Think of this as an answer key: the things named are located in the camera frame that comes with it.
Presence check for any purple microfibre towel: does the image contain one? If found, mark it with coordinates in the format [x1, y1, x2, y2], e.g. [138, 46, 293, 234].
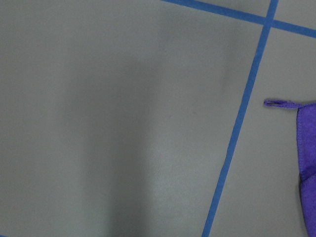
[264, 100, 316, 237]

